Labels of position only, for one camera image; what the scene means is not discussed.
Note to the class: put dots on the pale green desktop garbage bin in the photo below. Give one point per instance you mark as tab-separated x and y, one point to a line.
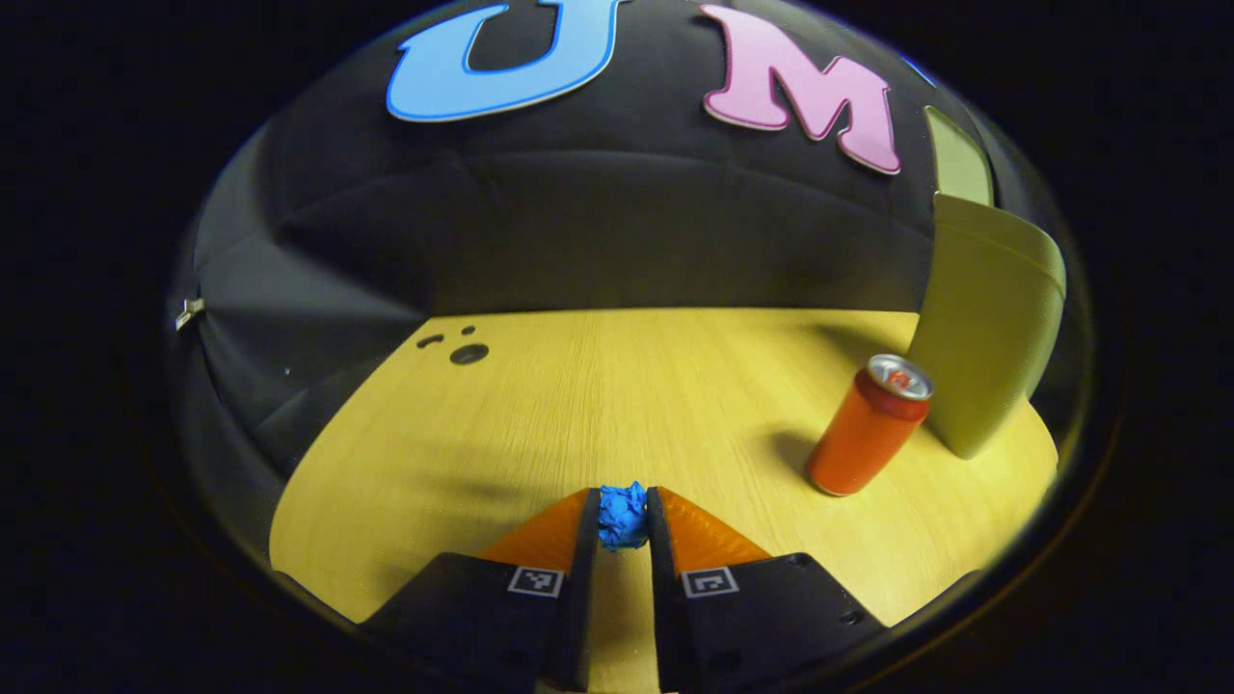
993	328

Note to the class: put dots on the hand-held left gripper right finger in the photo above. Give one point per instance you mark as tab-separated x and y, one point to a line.
667	598

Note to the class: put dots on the black backdrop cloth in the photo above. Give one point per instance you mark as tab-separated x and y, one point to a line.
578	231

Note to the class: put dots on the blue paper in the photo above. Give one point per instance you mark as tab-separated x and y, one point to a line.
623	516

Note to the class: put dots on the orange pop can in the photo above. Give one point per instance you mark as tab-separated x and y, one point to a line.
868	434

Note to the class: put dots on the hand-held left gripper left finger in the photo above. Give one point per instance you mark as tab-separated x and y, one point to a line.
578	598

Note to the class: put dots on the silver cloth clip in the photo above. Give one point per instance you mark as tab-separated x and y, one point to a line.
190	313

